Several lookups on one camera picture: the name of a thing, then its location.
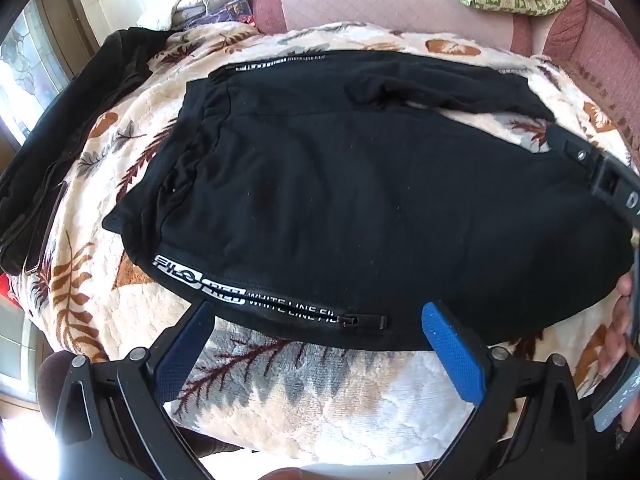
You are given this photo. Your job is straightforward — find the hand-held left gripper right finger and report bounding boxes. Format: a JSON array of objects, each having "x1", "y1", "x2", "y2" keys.
[{"x1": 421, "y1": 300, "x2": 597, "y2": 480}]

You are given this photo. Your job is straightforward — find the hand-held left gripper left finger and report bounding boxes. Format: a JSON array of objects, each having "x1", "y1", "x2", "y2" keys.
[{"x1": 52, "y1": 300, "x2": 217, "y2": 480}]

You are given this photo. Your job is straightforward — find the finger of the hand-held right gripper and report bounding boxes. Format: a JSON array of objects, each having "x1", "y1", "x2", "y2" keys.
[{"x1": 547, "y1": 125, "x2": 625, "y2": 197}]

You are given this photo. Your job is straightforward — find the black pants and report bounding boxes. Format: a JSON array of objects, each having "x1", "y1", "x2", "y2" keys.
[{"x1": 101, "y1": 50, "x2": 636, "y2": 353}]

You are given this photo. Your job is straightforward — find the person's right hand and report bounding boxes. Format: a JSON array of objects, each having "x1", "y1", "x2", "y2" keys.
[{"x1": 598, "y1": 272, "x2": 636, "y2": 387}]

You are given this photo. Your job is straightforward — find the leaf print blanket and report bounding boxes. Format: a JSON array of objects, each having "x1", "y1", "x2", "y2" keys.
[{"x1": 30, "y1": 22, "x2": 637, "y2": 467}]

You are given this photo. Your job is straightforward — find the pink sofa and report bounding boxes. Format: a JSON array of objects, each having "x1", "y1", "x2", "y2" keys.
[{"x1": 250, "y1": 0, "x2": 640, "y2": 181}]

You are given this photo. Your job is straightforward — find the black jacket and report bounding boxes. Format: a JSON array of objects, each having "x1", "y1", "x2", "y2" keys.
[{"x1": 0, "y1": 27, "x2": 172, "y2": 277}]

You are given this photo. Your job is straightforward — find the window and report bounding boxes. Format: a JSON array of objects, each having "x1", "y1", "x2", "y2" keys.
[{"x1": 0, "y1": 5, "x2": 72, "y2": 142}]

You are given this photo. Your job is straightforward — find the colourful printed packet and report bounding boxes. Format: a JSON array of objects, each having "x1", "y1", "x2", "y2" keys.
[{"x1": 219, "y1": 0, "x2": 257, "y2": 25}]

